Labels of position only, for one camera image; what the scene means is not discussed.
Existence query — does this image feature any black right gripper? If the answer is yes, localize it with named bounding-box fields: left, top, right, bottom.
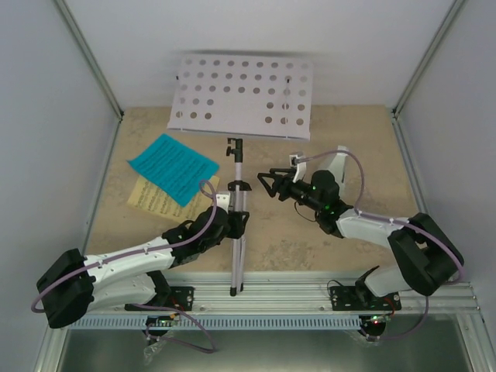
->
left=259, top=168, right=324, bottom=212

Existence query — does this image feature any white metronome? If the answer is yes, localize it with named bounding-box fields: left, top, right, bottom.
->
left=328, top=146, right=348, bottom=196

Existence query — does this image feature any blue sheet music page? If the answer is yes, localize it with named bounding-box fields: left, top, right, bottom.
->
left=129, top=134, right=219, bottom=207

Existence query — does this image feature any white music stand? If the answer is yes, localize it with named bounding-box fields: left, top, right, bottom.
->
left=166, top=53, right=314, bottom=298

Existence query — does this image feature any yellow sheet music page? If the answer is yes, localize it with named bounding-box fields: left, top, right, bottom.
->
left=127, top=174, right=222, bottom=222

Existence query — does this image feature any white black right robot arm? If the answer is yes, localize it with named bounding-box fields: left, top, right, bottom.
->
left=257, top=168, right=464, bottom=310

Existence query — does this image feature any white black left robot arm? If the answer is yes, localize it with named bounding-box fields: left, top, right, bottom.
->
left=36, top=206, right=250, bottom=329

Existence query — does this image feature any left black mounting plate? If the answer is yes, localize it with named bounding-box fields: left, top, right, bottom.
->
left=144, top=286, right=195, bottom=312

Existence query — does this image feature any black mounting plate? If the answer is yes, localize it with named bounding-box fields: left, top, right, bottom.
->
left=328, top=285, right=402, bottom=312
left=144, top=286, right=195, bottom=312

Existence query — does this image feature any left circuit board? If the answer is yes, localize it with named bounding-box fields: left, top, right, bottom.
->
left=145, top=313, right=181, bottom=328

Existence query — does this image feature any circuit board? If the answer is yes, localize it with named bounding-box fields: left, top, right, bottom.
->
left=145, top=313, right=181, bottom=328
left=360, top=315, right=390, bottom=328

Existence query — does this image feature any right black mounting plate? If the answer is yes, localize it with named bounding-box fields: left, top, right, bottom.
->
left=328, top=285, right=402, bottom=312

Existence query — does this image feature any clear plastic bag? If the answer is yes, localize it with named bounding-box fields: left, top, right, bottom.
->
left=143, top=337, right=167, bottom=366

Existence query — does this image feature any right circuit board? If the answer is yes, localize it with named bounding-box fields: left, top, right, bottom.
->
left=360, top=315, right=390, bottom=328

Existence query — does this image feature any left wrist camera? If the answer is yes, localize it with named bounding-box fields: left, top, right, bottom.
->
left=216, top=191, right=236, bottom=212

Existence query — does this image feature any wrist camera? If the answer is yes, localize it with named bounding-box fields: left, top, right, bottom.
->
left=216, top=191, right=236, bottom=212
left=289, top=151, right=307, bottom=183

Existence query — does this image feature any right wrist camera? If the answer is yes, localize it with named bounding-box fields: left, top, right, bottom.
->
left=289, top=151, right=307, bottom=183

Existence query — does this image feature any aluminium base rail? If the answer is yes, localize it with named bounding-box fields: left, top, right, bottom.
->
left=164, top=270, right=481, bottom=315

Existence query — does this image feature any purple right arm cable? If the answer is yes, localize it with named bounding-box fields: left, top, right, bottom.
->
left=301, top=150, right=465, bottom=288

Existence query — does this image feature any grey slotted cable duct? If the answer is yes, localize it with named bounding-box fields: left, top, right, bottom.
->
left=69, top=314, right=362, bottom=331

